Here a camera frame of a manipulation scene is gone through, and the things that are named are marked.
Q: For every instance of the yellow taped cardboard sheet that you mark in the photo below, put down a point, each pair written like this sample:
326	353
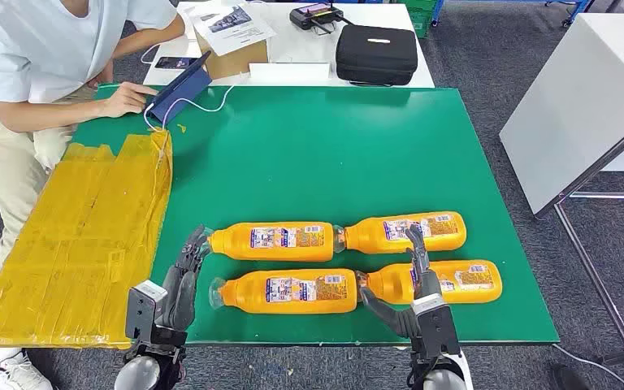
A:
75	242

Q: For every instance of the brown cardboard box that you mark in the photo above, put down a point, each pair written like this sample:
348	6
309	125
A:
236	62

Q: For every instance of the blue steel rack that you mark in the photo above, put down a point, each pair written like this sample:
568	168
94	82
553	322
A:
438	9

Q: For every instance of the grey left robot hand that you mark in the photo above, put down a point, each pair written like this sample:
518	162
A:
180	301

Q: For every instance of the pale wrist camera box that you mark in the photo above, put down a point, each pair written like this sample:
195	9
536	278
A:
436	328
145	309

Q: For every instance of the orange detergent bottle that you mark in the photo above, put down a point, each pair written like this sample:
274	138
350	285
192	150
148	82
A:
247	293
479	282
274	242
452	231

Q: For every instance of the dark blue tablet case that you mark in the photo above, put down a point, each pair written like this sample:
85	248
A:
180	94

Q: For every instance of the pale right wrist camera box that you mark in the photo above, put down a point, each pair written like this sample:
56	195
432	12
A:
436	328

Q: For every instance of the printed white paper sheet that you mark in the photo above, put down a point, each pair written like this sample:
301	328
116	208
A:
231	27

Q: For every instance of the black smartphone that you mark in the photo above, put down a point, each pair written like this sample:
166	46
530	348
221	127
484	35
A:
172	62

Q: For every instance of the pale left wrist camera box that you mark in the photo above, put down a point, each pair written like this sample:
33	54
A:
145	309

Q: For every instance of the flat white box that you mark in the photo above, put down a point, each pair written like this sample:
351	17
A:
290	72

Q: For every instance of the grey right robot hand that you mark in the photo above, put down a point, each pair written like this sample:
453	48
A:
425	280

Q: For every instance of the person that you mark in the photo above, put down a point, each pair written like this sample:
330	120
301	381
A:
10	43

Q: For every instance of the black remote controller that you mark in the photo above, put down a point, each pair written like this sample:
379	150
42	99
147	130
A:
312	16

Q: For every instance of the black zip carrying case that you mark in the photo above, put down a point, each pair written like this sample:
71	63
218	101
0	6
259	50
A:
376	56

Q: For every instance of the white sneaker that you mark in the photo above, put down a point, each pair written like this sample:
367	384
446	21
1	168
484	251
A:
18	374

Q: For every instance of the white table with metal frame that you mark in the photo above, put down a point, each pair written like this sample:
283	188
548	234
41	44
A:
576	107

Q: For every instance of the black shoe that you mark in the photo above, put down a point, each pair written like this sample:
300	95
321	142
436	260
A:
567	379

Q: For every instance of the small yellow tape scrap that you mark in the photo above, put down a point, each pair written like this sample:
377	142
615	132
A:
182	128

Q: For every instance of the green plastic crate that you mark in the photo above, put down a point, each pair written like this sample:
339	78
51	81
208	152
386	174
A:
419	21

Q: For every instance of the person's right hand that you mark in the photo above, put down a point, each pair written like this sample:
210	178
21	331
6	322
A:
126	99

